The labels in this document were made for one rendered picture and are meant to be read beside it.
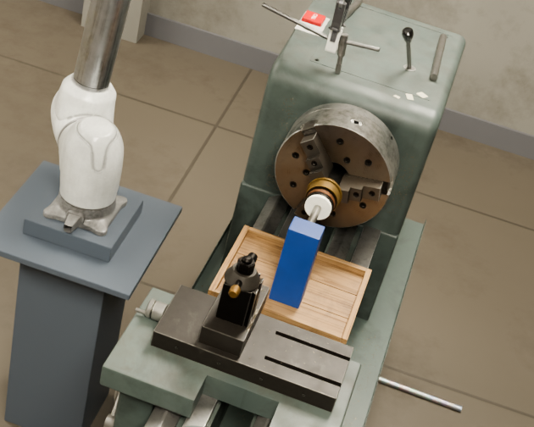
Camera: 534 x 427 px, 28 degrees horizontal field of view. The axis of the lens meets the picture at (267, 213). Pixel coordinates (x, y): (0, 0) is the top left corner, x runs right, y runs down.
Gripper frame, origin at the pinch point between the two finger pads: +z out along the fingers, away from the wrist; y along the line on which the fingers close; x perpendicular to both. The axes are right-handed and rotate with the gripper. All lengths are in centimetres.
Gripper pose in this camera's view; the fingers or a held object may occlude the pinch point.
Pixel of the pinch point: (334, 39)
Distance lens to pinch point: 288.7
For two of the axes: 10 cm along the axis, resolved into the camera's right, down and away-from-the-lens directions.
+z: -2.1, 7.9, 5.8
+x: 9.4, 3.3, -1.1
